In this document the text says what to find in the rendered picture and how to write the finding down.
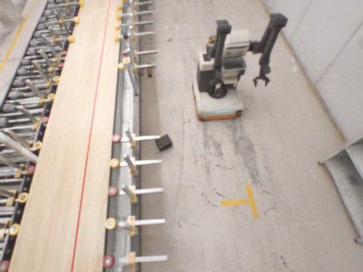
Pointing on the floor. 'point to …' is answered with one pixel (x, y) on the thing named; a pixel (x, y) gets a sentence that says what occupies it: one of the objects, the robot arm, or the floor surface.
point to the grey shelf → (349, 178)
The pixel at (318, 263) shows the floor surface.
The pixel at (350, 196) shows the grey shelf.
